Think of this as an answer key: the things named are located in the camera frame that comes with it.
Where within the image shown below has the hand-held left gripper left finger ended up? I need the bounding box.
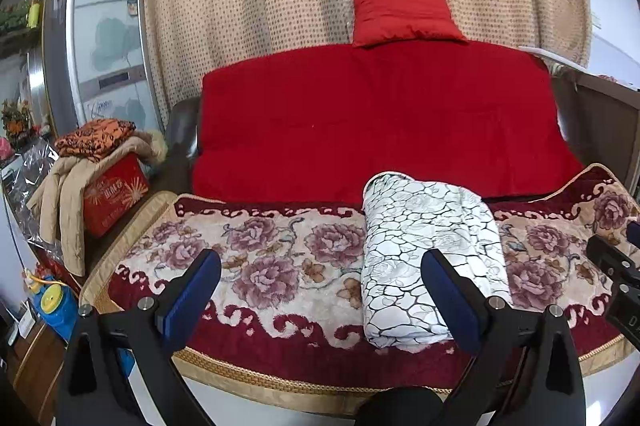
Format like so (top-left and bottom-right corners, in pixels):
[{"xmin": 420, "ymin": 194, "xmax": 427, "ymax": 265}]
[{"xmin": 56, "ymin": 249, "xmax": 222, "ymax": 426}]

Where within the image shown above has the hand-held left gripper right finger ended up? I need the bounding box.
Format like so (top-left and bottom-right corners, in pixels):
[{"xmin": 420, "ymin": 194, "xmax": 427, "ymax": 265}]
[{"xmin": 421, "ymin": 249, "xmax": 587, "ymax": 426}]

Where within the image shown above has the white black crackle-print coat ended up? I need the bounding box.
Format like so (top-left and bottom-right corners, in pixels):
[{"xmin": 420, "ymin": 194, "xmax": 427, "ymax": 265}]
[{"xmin": 361, "ymin": 172, "xmax": 513, "ymax": 354}]

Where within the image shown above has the red floral sofa mat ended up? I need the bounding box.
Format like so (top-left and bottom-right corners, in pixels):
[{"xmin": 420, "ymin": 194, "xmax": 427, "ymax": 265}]
[{"xmin": 79, "ymin": 162, "xmax": 640, "ymax": 399}]

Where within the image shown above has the wooden side table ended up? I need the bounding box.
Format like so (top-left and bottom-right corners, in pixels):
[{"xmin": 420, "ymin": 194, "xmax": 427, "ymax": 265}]
[{"xmin": 570, "ymin": 69, "xmax": 640, "ymax": 197}]

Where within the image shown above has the red cardboard box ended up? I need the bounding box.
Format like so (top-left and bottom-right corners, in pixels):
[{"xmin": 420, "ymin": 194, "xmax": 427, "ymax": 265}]
[{"xmin": 82, "ymin": 153, "xmax": 151, "ymax": 239}]

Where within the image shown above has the blue bottle with yellow lid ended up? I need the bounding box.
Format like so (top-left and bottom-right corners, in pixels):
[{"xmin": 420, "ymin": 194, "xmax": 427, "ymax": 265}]
[{"xmin": 21, "ymin": 269, "xmax": 81, "ymax": 347}]

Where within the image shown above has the dark leather sofa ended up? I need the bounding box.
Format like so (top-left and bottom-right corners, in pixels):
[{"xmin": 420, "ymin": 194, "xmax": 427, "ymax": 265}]
[{"xmin": 160, "ymin": 74, "xmax": 588, "ymax": 194}]

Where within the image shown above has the low wooden cabinet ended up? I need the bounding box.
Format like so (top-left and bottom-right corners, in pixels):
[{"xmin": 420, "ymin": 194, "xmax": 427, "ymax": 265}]
[{"xmin": 10, "ymin": 321, "xmax": 71, "ymax": 426}]

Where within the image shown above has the beige padded jacket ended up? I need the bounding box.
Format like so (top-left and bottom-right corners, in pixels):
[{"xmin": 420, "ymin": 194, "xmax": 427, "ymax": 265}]
[{"xmin": 26, "ymin": 130, "xmax": 168, "ymax": 278}]

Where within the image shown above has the orange black patterned cloth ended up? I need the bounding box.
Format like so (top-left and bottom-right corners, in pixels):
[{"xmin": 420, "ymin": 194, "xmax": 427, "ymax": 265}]
[{"xmin": 53, "ymin": 119, "xmax": 137, "ymax": 163}]

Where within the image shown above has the white window board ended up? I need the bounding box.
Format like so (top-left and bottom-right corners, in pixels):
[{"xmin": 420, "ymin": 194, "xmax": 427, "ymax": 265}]
[{"xmin": 517, "ymin": 44, "xmax": 591, "ymax": 70}]

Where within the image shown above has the red blanket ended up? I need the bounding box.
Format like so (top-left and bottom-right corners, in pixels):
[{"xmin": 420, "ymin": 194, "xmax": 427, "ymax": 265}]
[{"xmin": 191, "ymin": 42, "xmax": 586, "ymax": 207}]

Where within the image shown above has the clear plastic sheet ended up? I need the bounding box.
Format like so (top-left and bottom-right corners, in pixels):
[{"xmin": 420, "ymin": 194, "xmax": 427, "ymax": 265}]
[{"xmin": 0, "ymin": 141, "xmax": 66, "ymax": 257}]

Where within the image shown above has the flower ornament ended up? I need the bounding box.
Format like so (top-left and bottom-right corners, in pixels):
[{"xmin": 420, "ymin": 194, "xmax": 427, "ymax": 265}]
[{"xmin": 0, "ymin": 99, "xmax": 36, "ymax": 142}]

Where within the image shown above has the silver refrigerator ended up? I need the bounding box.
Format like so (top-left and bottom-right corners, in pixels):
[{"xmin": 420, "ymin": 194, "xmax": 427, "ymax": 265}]
[{"xmin": 42, "ymin": 0, "xmax": 166, "ymax": 137}]

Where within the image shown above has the red pillow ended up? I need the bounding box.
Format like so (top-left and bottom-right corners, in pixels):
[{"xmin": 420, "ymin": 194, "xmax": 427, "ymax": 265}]
[{"xmin": 351, "ymin": 0, "xmax": 469, "ymax": 50}]

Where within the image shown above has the tall wooden cabinet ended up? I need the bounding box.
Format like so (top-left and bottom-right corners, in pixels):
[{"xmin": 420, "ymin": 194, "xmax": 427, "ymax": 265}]
[{"xmin": 0, "ymin": 0, "xmax": 51, "ymax": 147}]

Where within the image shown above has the green ornament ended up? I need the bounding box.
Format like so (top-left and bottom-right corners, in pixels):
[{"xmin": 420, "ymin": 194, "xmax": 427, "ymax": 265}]
[{"xmin": 0, "ymin": 0, "xmax": 43, "ymax": 32}]

